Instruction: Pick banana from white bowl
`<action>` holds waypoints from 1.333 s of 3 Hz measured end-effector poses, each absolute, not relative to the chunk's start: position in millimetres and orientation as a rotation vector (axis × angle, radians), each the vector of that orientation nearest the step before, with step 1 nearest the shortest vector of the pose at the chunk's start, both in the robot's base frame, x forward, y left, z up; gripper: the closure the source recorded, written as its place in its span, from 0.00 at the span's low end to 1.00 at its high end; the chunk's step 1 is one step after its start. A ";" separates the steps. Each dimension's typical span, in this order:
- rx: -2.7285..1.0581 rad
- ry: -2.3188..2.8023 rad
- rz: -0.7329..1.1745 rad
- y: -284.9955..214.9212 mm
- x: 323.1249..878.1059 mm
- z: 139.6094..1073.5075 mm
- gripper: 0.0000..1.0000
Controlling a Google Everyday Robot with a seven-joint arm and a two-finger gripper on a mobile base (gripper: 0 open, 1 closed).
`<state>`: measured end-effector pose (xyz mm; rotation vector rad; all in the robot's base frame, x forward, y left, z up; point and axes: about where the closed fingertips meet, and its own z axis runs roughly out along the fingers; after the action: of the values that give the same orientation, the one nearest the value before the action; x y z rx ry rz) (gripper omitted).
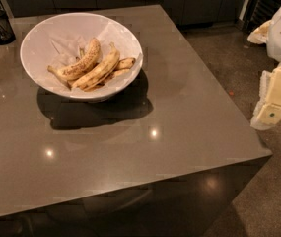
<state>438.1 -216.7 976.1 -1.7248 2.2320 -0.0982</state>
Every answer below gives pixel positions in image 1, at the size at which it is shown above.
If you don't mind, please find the black slatted appliance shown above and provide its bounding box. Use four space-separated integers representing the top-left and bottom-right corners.
240 0 281 33

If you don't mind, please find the small brown-tipped banana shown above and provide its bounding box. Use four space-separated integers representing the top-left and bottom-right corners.
115 57 136 70

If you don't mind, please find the spotted banana on left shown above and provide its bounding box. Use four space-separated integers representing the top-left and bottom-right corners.
47 38 101 81

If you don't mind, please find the long yellow banana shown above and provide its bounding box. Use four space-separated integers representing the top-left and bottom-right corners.
71 42 120 90

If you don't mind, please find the white paper bowl liner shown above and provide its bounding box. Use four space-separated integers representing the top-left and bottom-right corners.
50 23 132 71

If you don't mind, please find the lower yellow banana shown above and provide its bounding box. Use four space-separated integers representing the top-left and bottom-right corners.
84 69 130 92

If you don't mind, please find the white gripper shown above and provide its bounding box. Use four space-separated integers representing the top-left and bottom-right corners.
247 7 281 130

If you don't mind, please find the white ceramic bowl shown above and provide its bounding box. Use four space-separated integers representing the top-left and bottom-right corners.
20 13 143 102

